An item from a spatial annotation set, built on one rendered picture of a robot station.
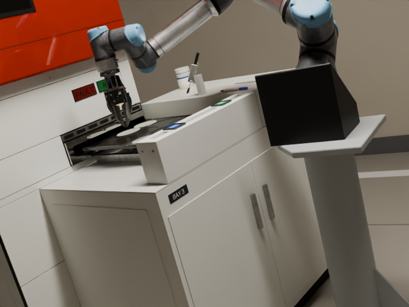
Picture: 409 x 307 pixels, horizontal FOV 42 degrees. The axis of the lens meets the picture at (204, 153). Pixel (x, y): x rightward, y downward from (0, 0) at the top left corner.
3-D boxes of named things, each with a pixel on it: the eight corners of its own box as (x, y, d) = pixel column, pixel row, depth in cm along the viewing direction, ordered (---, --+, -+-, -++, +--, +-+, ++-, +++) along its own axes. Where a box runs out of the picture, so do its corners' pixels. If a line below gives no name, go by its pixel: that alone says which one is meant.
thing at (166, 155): (146, 184, 171) (134, 142, 167) (243, 128, 210) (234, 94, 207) (167, 184, 165) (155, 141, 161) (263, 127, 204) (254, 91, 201)
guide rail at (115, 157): (97, 162, 219) (94, 155, 218) (100, 160, 221) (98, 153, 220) (187, 159, 186) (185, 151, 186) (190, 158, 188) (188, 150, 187)
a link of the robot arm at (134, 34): (150, 36, 192) (122, 44, 195) (137, 17, 183) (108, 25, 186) (150, 55, 189) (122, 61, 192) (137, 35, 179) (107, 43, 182)
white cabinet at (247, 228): (103, 372, 222) (38, 190, 201) (235, 257, 291) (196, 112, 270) (224, 418, 180) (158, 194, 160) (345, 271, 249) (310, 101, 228)
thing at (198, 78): (191, 97, 223) (182, 66, 220) (196, 94, 226) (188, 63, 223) (202, 95, 219) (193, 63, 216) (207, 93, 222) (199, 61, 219)
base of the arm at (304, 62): (344, 95, 172) (346, 69, 176) (332, 69, 160) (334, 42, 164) (298, 99, 179) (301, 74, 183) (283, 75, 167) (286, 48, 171)
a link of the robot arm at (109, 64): (96, 61, 193) (118, 55, 194) (100, 73, 195) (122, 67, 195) (94, 62, 186) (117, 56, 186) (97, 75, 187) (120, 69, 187)
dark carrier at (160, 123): (86, 148, 213) (86, 147, 213) (145, 121, 238) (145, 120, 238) (145, 145, 191) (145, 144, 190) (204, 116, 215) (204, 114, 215)
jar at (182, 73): (176, 90, 256) (171, 70, 254) (185, 86, 261) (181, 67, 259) (187, 88, 252) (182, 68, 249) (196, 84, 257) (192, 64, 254)
